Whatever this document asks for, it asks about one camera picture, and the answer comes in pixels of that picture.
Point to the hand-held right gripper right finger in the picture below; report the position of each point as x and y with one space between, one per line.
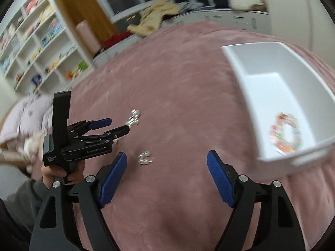
218 177

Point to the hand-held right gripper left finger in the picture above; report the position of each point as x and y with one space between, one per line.
115 177

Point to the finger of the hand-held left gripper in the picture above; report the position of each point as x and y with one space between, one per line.
100 122
116 132

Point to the silver bead earrings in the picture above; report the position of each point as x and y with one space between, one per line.
144 158

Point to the white plastic box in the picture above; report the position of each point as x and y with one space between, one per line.
277 104

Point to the person's left forearm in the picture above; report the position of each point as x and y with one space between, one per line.
22 201

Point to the person's left hand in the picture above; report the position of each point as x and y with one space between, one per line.
64 171

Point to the plush toy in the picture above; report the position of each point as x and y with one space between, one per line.
30 146

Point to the lilac pillow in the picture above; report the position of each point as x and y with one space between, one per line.
23 120

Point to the pink blanket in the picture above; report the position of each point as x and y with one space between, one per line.
183 125

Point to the pink cylinder bin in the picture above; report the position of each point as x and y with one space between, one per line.
88 38

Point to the white shelf unit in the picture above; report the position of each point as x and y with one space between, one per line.
39 44

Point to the orange curtain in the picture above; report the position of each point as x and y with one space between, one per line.
82 10

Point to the beige cloth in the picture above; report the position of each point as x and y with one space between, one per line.
154 17

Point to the white drawer cabinet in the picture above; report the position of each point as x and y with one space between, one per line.
227 18

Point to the white floral pillow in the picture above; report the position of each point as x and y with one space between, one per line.
247 0

